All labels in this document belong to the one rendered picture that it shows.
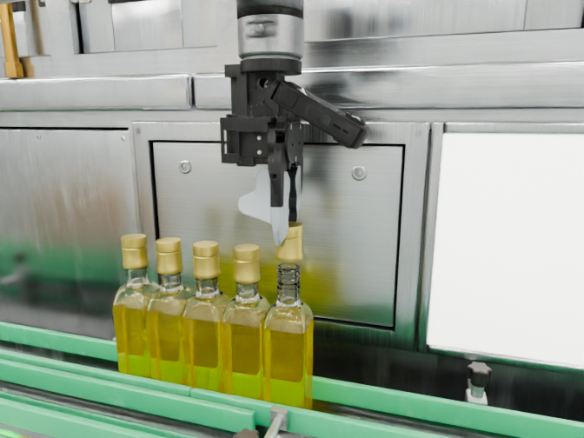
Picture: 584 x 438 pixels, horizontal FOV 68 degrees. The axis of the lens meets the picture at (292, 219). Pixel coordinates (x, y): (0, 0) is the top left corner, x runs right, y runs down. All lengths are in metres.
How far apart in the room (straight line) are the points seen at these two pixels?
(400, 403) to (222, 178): 0.42
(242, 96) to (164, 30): 0.31
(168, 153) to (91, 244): 0.28
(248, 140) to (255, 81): 0.07
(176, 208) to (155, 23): 0.30
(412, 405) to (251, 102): 0.44
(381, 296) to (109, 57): 0.59
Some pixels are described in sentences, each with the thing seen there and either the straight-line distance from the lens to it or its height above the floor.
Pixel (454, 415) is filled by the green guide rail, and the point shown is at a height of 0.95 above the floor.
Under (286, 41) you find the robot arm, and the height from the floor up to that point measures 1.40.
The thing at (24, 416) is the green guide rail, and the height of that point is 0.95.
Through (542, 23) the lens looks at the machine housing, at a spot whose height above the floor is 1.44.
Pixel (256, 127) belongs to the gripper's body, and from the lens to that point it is 0.50.
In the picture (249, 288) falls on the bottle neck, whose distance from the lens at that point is 0.57.
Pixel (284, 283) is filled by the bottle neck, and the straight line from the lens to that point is 0.54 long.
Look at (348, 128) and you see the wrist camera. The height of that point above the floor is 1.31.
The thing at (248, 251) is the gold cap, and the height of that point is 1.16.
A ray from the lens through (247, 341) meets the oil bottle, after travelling 0.58.
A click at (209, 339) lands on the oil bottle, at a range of 0.60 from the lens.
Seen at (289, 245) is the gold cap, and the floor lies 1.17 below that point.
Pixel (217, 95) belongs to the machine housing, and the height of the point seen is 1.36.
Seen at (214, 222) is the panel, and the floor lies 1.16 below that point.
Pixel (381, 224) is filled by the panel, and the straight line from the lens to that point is 0.64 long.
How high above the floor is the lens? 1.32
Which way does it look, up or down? 13 degrees down
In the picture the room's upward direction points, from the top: straight up
